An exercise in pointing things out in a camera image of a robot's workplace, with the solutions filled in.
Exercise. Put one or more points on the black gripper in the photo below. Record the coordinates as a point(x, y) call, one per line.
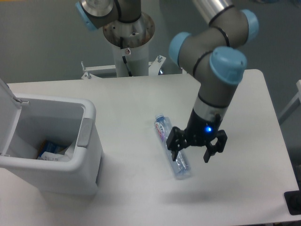
point(199, 132)

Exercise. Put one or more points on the clear plastic water bottle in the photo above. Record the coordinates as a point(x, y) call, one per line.
point(177, 159)

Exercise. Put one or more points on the white paper wrapper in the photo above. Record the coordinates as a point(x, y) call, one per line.
point(68, 154)

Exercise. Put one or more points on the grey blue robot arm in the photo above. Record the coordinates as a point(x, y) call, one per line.
point(211, 57)

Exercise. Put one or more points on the white plastic trash can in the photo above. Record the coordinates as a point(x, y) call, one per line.
point(27, 121)

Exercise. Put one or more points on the black object at table edge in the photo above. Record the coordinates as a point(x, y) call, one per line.
point(293, 201)

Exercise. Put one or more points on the blue yellow box in bin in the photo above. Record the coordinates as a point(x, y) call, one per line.
point(50, 151)

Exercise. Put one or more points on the white metal frame bracket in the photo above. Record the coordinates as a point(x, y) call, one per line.
point(132, 65)

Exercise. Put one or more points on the white frame at right edge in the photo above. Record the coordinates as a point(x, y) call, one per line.
point(292, 105)

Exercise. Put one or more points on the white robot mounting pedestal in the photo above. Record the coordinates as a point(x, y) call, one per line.
point(130, 38)

